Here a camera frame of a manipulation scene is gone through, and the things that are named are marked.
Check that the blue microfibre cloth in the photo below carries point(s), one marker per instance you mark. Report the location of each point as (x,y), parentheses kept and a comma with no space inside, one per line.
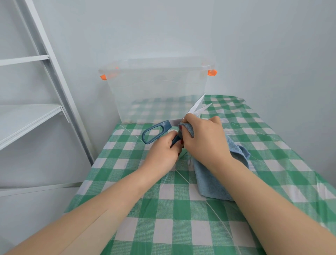
(210,184)

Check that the person's right forearm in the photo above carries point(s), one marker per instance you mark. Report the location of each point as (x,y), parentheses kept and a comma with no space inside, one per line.
(275,218)

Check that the person's right hand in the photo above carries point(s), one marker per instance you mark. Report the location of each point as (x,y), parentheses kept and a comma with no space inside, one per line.
(207,142)

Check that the white metal shelf rack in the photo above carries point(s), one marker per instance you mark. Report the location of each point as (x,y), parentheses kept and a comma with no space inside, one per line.
(26,118)

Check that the person's left forearm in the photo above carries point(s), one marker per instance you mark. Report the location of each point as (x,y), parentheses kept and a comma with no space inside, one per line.
(78,218)

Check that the clear plastic storage box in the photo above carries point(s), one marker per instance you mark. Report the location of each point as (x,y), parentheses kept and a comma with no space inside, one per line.
(152,89)

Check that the person's left hand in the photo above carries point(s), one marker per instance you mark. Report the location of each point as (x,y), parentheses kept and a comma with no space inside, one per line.
(160,157)

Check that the green white checkered tablecloth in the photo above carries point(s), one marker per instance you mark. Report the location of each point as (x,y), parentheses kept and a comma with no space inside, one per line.
(183,218)

